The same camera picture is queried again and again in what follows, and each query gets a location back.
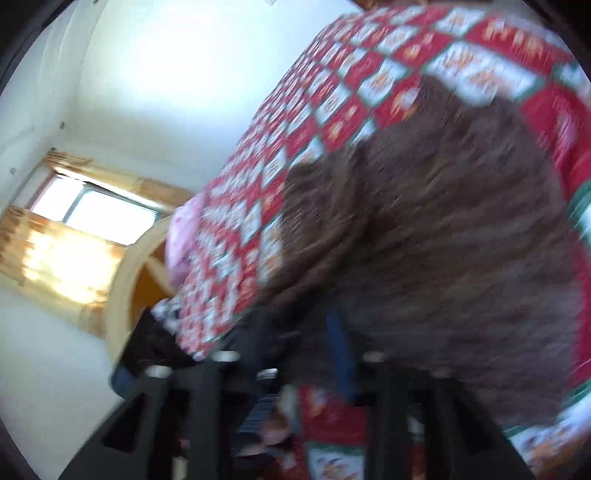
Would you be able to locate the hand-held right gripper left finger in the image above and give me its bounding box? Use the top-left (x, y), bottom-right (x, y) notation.
top-left (60, 353), bottom-right (242, 480)

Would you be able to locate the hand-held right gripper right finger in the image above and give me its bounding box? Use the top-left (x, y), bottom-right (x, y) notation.
top-left (325, 314), bottom-right (539, 480)

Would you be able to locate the brown knit sweater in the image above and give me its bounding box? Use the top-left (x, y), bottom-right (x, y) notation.
top-left (263, 76), bottom-right (585, 428)

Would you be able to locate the dark cloth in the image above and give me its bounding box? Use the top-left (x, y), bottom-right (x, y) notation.
top-left (108, 305), bottom-right (195, 400)

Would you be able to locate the cream wooden headboard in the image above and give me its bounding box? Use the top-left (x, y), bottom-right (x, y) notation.
top-left (105, 215), bottom-right (178, 365)

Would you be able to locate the pink quilt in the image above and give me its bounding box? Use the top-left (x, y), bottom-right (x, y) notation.
top-left (166, 189), bottom-right (208, 284)

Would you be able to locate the yellow patterned curtain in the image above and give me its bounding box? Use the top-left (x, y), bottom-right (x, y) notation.
top-left (0, 148), bottom-right (195, 333)

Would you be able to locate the window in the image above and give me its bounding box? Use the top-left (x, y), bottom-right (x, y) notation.
top-left (30, 173), bottom-right (160, 247)

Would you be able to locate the red white printed blanket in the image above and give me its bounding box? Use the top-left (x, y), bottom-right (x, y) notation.
top-left (173, 0), bottom-right (591, 480)

